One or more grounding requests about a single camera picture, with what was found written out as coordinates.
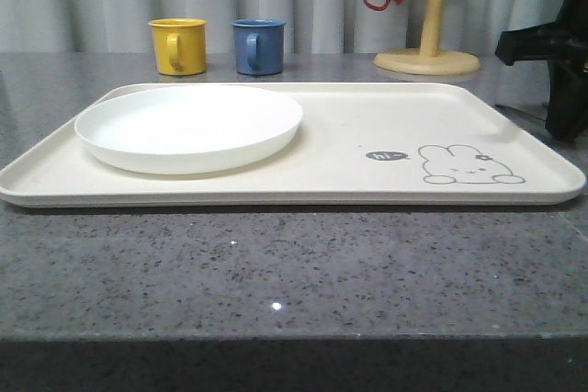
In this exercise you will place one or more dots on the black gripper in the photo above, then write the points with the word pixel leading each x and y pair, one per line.
pixel 563 42

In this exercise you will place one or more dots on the white round plate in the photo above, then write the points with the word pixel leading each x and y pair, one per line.
pixel 189 129

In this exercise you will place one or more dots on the wooden mug tree stand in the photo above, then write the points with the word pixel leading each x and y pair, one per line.
pixel 429 58

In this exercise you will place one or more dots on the blue enamel mug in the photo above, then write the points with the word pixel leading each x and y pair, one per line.
pixel 259 46

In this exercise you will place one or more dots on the beige rabbit serving tray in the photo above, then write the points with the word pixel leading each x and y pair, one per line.
pixel 358 143

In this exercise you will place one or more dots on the yellow enamel mug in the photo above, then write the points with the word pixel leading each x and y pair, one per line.
pixel 179 45

